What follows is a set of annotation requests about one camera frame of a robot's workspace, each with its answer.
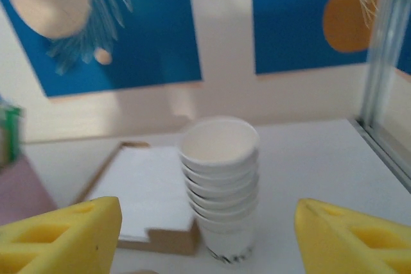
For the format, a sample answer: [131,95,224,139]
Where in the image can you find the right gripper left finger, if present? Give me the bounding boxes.
[0,196,123,274]

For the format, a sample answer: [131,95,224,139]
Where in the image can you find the aluminium frame post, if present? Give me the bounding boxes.
[361,0,411,132]

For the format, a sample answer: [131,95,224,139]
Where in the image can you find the white paper cup black print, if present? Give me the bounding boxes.
[195,209,259,268]

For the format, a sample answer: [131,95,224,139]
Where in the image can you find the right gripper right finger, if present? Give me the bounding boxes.
[294,198,411,274]

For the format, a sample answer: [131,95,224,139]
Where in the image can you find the brown cardboard napkin tray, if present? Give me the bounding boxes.
[69,141,200,255]

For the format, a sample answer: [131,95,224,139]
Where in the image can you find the white napkin stack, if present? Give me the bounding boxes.
[85,145,197,243]

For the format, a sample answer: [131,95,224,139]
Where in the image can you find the aluminium table side rail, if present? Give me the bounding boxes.
[349,118,411,191]

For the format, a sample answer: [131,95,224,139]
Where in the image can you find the green white sachet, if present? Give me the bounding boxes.
[0,100,25,169]

